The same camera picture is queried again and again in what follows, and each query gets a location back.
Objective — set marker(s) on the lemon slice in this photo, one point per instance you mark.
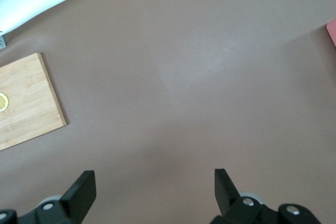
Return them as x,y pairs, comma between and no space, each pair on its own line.
3,102

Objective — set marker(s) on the brown table cover mat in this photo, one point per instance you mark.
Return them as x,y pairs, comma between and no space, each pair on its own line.
183,77

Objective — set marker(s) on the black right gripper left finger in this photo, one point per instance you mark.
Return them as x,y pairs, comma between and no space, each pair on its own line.
76,197

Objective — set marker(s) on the bamboo cutting board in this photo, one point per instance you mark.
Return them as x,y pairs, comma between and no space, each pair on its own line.
29,103

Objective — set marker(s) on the pink plastic bin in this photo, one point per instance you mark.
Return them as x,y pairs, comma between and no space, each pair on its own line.
332,33

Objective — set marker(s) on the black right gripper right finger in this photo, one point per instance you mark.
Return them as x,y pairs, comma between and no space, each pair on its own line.
231,200

